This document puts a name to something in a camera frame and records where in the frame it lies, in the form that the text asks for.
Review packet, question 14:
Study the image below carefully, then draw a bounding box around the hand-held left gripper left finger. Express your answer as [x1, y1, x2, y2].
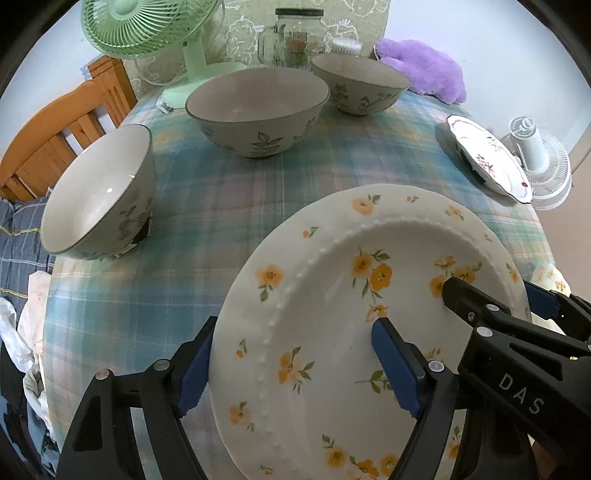
[55, 316, 218, 480]

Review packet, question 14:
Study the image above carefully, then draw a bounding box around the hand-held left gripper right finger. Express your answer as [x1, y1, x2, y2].
[372, 318, 467, 480]

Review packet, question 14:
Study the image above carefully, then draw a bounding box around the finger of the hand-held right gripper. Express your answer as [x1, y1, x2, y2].
[524, 281, 591, 342]
[441, 276, 515, 335]

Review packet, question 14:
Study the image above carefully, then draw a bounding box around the yellow flower white plate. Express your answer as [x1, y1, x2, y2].
[209, 184, 532, 480]

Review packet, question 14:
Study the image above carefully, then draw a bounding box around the white standing fan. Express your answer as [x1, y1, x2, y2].
[501, 116, 573, 210]

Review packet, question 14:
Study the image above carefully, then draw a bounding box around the red flower scalloped plate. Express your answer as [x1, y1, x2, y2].
[445, 114, 533, 204]

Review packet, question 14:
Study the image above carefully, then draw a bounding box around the white crumpled cloth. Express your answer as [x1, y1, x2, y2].
[0, 272, 56, 444]

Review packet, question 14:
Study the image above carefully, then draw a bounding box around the plaid pastel tablecloth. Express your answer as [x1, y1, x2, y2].
[44, 85, 561, 480]

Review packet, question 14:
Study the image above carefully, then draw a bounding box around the blue plaid blanket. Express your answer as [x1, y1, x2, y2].
[0, 198, 56, 324]

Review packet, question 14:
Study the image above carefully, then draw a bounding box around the purple plush toy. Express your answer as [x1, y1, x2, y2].
[373, 38, 467, 104]

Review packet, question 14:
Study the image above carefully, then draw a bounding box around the small jar with white lid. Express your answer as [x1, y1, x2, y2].
[330, 37, 365, 58]

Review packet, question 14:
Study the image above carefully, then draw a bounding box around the large grey floral ceramic bowl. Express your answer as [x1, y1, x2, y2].
[185, 67, 331, 160]

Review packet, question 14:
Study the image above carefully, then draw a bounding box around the glass jar with black lid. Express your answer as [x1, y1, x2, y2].
[257, 8, 326, 72]

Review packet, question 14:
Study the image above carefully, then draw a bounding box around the green desk fan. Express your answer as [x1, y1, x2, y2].
[81, 0, 247, 110]

